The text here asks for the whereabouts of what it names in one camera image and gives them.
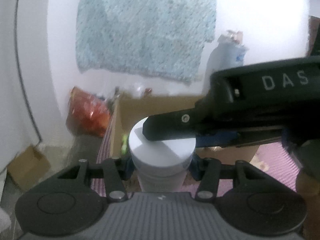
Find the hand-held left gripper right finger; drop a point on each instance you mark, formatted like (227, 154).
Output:
(211, 172)

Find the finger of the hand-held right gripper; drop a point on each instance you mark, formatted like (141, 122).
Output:
(215, 138)
(170, 127)

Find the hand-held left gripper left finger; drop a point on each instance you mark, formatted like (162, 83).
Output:
(110, 172)

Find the green tube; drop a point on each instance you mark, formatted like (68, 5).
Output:
(124, 143)

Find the white plastic bottle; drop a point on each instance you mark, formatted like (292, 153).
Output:
(162, 160)

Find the brown cardboard box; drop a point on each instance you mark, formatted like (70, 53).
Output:
(135, 110)

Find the person's right hand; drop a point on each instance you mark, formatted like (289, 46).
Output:
(311, 180)

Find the blue water jug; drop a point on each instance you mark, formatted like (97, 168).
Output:
(225, 57)

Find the purple checkered bear tablecloth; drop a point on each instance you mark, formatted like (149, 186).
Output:
(275, 165)

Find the red plastic bag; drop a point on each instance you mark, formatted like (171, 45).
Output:
(90, 112)

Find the small pink bottle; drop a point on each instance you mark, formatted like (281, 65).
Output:
(239, 35)

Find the small open cardboard box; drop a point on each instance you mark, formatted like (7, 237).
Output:
(27, 167)

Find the brown wooden door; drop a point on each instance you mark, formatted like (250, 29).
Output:
(315, 37)

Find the blue floral wall cloth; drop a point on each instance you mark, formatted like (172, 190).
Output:
(145, 30)

